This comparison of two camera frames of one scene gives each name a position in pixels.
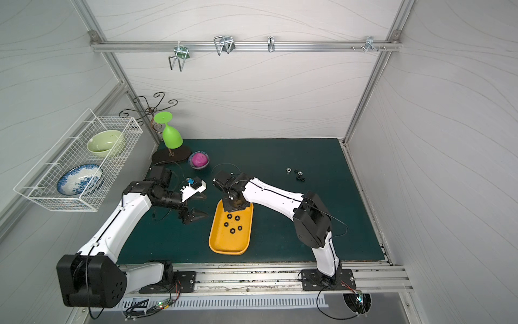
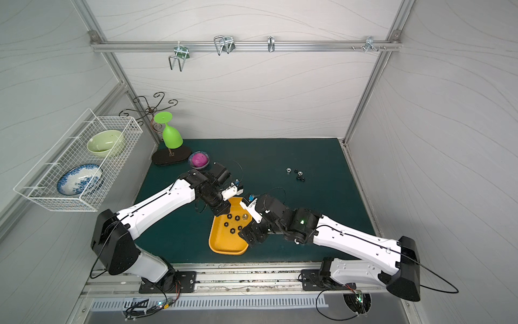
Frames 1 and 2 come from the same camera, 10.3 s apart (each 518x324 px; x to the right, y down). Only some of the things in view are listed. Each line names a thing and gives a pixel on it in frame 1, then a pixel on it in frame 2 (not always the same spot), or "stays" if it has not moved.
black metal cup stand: [141, 111] stays
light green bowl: [104, 143] stays
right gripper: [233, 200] → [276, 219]
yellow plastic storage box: [231, 230] stays
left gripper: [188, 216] → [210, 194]
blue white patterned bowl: [79, 179] stays
